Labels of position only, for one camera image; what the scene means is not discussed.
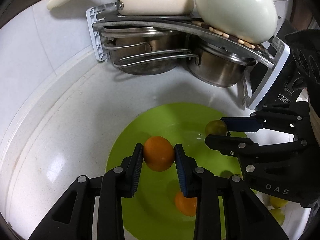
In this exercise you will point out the white ceramic pot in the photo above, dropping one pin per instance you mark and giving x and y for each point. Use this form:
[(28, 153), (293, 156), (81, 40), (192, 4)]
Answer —
[(254, 21)]

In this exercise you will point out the green plate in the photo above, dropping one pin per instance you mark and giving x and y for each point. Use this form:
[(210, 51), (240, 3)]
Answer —
[(151, 213)]

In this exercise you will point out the yellow-green apple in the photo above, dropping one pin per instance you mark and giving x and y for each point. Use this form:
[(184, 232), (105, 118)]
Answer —
[(277, 203)]

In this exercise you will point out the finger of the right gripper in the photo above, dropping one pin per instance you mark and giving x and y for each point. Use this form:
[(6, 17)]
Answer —
[(232, 146), (242, 124)]

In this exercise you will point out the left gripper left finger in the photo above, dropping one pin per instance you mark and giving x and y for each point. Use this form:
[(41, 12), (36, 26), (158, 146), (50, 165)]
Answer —
[(71, 217)]

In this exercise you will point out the white pot rack shelf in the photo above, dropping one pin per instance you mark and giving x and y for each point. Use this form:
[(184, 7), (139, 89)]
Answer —
[(106, 16)]

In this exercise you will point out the green tomato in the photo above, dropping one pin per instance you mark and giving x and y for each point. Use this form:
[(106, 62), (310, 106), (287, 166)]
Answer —
[(216, 127)]

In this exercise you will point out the black knife block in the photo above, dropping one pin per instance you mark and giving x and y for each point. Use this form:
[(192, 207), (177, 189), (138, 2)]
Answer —
[(286, 88)]

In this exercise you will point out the cream saucepan lower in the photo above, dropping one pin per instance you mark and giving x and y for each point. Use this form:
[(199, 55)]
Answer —
[(143, 7)]

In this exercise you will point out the green apple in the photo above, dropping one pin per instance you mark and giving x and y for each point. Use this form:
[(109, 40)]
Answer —
[(278, 215)]

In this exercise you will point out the steel pan under rack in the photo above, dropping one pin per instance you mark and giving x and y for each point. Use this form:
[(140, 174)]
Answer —
[(146, 50)]

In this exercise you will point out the brown kiwi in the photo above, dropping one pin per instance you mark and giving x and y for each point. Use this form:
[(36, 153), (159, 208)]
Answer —
[(226, 174)]

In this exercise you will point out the steel pot under rack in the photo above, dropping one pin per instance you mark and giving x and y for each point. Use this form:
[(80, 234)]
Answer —
[(218, 66)]

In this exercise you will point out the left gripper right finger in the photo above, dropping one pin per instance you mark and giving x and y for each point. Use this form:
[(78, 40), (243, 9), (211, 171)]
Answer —
[(225, 207)]

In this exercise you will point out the small orange mandarin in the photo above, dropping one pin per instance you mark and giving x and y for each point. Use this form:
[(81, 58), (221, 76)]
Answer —
[(158, 154)]

